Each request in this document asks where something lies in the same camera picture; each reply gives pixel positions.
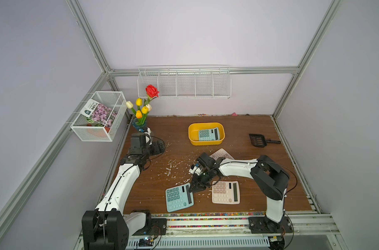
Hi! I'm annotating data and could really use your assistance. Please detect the pink calculator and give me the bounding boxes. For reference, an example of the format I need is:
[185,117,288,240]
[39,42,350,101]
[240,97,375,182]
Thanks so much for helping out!
[211,181,241,205]
[210,149,234,160]

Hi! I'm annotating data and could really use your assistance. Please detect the teal calculator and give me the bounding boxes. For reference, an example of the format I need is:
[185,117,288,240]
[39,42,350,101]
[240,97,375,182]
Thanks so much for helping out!
[198,127,220,141]
[165,183,194,213]

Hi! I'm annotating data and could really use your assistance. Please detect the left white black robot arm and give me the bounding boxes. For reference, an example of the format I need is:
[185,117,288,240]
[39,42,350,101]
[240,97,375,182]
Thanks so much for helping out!
[82,132,166,250]

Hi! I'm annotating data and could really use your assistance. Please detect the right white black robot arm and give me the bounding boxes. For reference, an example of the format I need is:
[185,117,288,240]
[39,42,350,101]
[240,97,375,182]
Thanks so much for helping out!
[189,153,290,224]

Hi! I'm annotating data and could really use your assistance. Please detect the yellow plastic storage box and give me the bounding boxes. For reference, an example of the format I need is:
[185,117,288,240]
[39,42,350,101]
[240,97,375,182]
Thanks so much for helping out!
[188,122,226,146]

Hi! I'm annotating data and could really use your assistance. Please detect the glass vase with flowers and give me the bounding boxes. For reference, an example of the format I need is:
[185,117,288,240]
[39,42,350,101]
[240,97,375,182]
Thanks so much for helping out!
[125,84,159,133]

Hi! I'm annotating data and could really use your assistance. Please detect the purple flower pot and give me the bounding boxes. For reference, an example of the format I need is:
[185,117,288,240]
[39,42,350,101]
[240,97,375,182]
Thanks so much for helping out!
[86,104,118,133]

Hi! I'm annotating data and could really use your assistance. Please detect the black plastic scoop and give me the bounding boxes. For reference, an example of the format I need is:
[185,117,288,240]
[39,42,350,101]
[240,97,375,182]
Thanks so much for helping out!
[249,134,281,148]

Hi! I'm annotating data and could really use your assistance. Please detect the white paper label card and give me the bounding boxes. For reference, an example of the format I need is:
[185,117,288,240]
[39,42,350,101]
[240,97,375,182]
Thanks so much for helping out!
[80,99,99,118]

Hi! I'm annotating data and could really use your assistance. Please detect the small circuit board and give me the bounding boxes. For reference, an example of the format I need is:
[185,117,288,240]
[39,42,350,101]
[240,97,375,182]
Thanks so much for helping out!
[137,237,154,247]

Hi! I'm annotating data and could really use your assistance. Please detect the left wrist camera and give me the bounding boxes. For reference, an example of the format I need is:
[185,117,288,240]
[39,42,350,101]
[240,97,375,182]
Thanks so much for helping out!
[144,128,152,145]

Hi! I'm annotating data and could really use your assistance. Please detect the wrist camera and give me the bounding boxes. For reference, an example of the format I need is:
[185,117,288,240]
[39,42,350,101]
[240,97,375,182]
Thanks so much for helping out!
[189,164,203,176]
[144,128,152,145]

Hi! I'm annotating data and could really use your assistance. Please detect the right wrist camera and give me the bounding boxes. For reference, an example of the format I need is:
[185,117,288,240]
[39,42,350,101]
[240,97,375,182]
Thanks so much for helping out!
[189,164,203,176]

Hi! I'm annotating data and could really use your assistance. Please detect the white wire side basket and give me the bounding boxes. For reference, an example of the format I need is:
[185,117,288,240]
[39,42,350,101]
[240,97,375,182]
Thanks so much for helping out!
[70,91,127,142]

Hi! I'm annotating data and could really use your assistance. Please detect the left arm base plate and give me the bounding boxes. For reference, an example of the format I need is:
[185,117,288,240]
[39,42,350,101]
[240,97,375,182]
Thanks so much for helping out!
[133,218,167,236]

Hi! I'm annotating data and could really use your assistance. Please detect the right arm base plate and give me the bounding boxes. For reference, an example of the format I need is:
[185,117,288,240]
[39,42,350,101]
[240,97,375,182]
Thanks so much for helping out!
[248,216,293,234]

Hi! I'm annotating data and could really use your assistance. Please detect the white wire wall shelf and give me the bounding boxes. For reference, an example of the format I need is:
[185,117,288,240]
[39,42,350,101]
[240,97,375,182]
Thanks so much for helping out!
[137,65,232,99]

